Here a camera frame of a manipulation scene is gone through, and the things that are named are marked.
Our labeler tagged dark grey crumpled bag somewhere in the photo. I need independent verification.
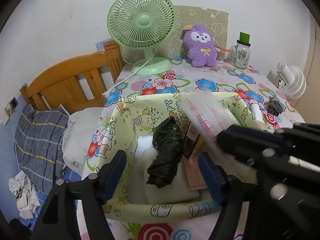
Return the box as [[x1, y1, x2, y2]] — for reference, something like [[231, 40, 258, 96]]
[[267, 96, 285, 117]]

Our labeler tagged glass jar mug green lid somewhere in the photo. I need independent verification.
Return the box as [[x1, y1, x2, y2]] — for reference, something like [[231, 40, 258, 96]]
[[229, 32, 251, 70]]

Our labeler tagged grey plaid pillow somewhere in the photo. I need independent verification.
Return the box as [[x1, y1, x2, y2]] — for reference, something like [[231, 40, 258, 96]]
[[14, 104, 70, 193]]

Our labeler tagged black plastic bag roll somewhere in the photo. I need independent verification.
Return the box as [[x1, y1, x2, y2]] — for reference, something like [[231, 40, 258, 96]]
[[146, 117, 183, 189]]

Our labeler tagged white pillow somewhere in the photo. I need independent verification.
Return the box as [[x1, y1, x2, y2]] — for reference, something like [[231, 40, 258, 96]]
[[62, 107, 105, 176]]

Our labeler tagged floral tablecloth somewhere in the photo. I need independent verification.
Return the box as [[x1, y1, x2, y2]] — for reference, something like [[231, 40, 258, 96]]
[[75, 56, 306, 240]]

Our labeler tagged green desk fan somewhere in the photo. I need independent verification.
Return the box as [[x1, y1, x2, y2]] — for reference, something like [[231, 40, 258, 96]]
[[107, 0, 175, 76]]

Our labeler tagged pink paper packet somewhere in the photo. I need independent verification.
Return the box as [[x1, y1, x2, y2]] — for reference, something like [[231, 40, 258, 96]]
[[182, 155, 208, 191]]

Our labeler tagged white fan cable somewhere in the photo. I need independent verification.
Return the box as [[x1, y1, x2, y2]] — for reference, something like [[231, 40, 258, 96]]
[[102, 55, 153, 98]]

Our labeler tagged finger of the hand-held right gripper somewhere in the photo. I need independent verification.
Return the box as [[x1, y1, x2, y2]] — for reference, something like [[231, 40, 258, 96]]
[[217, 138, 320, 240], [220, 124, 320, 155]]

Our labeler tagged green tissue pack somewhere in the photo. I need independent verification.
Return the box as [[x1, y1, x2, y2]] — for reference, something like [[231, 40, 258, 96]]
[[183, 121, 203, 158]]

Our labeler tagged white clip fan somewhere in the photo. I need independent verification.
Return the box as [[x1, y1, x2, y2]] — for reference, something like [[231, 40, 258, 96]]
[[267, 61, 307, 103]]

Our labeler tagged white plastic bag roll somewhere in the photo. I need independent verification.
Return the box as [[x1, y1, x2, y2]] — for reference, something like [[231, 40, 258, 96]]
[[251, 104, 263, 125]]

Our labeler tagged clear plastic bags red print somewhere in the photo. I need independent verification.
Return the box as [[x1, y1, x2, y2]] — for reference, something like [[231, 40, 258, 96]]
[[179, 90, 242, 160]]

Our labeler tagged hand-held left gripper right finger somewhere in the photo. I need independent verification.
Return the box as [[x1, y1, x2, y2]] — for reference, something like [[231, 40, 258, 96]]
[[199, 152, 247, 240]]

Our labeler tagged beige printed board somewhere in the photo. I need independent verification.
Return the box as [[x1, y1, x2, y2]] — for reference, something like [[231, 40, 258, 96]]
[[121, 5, 229, 66]]

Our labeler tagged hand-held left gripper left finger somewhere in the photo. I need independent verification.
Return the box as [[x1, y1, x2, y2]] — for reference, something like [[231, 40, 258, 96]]
[[31, 150, 127, 240]]

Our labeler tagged yellow cartoon printed box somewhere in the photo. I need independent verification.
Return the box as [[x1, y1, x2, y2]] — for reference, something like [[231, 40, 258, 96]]
[[96, 91, 250, 225]]

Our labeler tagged purple plush toy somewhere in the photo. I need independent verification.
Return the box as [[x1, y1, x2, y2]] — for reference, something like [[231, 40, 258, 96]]
[[183, 24, 218, 68]]

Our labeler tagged white foam pad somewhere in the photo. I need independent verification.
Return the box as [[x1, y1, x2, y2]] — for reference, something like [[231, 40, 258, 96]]
[[136, 135, 202, 205]]

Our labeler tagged wooden bed headboard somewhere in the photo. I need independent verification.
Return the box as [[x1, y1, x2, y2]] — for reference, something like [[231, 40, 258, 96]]
[[20, 41, 124, 116]]

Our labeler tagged crumpled white cloth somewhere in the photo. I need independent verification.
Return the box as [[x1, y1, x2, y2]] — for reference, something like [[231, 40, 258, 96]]
[[9, 171, 41, 220]]

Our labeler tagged clear cotton swab jar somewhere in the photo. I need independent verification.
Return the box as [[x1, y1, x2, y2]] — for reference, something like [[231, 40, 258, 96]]
[[214, 45, 233, 64]]

